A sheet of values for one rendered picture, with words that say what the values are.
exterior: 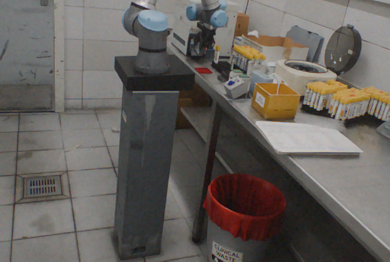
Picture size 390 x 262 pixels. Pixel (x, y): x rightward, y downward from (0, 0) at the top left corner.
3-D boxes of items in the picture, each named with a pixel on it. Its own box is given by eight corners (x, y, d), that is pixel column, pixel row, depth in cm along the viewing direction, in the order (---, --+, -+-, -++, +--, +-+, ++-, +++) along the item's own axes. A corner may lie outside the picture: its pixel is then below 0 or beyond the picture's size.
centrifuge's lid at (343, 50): (334, 19, 190) (349, 22, 193) (315, 69, 199) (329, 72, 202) (360, 28, 171) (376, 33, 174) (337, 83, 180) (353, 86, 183)
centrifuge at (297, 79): (258, 80, 197) (263, 56, 192) (313, 83, 204) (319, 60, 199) (276, 98, 176) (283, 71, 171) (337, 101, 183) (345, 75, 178)
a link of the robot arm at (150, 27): (145, 50, 159) (145, 15, 153) (131, 42, 169) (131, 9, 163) (172, 48, 165) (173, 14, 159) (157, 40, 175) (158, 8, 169)
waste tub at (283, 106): (250, 105, 163) (254, 82, 159) (278, 105, 168) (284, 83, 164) (264, 119, 152) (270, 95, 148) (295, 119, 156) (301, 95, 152)
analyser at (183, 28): (170, 42, 245) (175, -9, 233) (211, 44, 255) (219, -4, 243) (187, 57, 219) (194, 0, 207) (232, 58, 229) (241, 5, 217)
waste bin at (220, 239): (185, 245, 210) (196, 172, 193) (247, 236, 224) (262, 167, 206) (212, 304, 178) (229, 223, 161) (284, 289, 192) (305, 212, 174)
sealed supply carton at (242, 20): (201, 30, 292) (204, 4, 285) (231, 32, 299) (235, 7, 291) (212, 41, 265) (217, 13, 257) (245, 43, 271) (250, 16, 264)
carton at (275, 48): (236, 60, 228) (241, 33, 222) (280, 61, 238) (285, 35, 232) (257, 74, 207) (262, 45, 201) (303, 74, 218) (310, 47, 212)
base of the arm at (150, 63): (141, 75, 161) (141, 51, 157) (128, 64, 173) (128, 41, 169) (175, 72, 168) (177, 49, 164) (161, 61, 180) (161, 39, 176)
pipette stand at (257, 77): (245, 92, 177) (249, 71, 173) (258, 92, 180) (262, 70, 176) (258, 101, 169) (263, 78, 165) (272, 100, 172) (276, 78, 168)
